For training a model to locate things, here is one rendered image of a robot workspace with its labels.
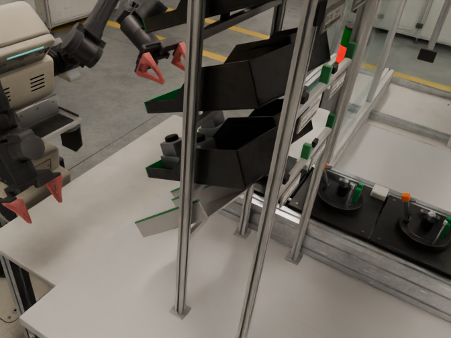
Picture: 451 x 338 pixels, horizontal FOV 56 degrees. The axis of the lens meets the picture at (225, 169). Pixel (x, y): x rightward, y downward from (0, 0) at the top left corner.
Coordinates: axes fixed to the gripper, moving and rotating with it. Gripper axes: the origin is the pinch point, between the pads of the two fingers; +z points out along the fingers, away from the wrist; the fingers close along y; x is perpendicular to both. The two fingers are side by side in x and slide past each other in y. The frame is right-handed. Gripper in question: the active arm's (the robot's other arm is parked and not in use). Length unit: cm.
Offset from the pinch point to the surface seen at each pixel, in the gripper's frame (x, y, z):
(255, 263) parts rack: -3, -21, 47
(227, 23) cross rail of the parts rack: -31.6, -14.8, 14.5
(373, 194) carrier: 12, 41, 56
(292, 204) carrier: 19, 19, 42
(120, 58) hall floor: 231, 189, -192
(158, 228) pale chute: 16.4, -21.6, 26.6
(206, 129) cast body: 2.6, -2.1, 15.4
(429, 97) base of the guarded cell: 29, 158, 45
